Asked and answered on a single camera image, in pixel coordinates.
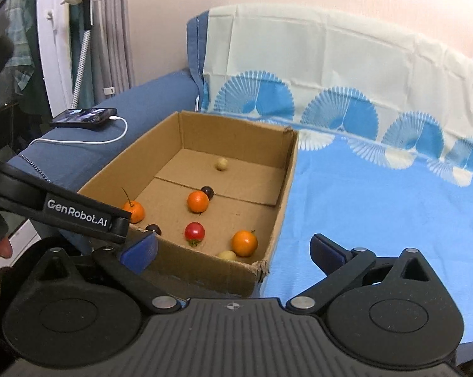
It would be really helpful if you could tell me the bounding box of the small orange fruit with stem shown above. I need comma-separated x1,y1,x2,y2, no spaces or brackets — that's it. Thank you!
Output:
122,188,146,224

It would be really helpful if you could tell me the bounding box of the plaid hanging garment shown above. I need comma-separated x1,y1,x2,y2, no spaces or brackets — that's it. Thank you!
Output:
0,0,35,95

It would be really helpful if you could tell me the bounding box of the black smartphone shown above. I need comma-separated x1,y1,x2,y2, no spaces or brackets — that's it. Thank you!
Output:
50,108,118,129

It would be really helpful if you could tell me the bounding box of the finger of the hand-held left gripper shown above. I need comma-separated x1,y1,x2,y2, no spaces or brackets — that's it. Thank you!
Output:
109,208,133,245

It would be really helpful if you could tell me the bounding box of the brown cardboard box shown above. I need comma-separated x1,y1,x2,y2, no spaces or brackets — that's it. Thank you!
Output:
77,111,300,298

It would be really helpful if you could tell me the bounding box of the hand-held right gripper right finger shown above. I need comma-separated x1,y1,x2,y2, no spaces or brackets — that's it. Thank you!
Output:
285,233,443,312

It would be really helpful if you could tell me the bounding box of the white charging cable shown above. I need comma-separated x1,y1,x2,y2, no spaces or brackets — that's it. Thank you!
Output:
28,115,129,148

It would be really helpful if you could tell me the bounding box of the bright red cherry tomato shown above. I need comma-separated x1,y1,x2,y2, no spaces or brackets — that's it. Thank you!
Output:
184,222,205,248

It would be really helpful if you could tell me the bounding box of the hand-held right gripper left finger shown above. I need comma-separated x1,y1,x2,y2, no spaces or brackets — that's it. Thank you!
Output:
22,231,182,315

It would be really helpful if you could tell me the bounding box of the black garment steamer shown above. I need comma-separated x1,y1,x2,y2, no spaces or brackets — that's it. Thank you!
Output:
63,0,94,109

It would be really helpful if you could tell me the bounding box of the blue fan-print cloth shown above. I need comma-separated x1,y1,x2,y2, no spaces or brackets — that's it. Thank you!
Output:
197,3,473,342

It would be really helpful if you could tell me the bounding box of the white curved frame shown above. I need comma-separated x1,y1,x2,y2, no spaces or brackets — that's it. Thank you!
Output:
36,0,74,117

